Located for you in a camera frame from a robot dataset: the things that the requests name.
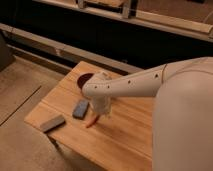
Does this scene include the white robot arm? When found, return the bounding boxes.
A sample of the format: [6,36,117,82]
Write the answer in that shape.
[82,57,213,171]

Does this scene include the wooden table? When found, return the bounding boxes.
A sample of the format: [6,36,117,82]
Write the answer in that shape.
[25,62,154,171]

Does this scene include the blue sponge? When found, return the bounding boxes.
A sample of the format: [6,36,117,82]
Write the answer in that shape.
[72,99,89,119]

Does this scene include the dark red bowl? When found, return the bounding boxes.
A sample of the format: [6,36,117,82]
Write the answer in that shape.
[77,73,93,89]

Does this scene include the dark bin at left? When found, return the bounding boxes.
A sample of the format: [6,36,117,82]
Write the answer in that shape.
[0,31,15,72]

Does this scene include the white grey sponge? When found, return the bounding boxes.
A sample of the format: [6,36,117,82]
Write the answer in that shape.
[39,115,65,132]

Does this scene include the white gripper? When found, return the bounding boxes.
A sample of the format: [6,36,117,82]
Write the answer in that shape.
[90,97,111,116]

